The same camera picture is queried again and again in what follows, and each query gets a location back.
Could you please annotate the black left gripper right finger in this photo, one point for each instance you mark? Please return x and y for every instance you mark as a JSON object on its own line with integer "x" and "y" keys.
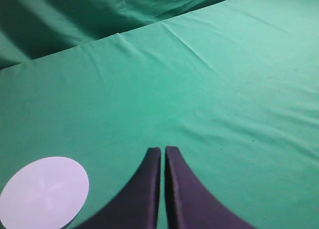
{"x": 189, "y": 204}

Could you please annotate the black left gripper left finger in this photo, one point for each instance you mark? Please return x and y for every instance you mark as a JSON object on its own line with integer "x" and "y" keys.
{"x": 136, "y": 206}

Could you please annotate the white round plate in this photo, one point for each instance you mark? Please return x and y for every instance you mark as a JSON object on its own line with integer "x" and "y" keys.
{"x": 45, "y": 194}

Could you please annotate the green table cloth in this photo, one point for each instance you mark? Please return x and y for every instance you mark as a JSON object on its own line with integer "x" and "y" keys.
{"x": 235, "y": 86}

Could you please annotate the green backdrop curtain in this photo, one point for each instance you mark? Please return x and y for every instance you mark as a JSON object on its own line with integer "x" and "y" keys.
{"x": 30, "y": 29}

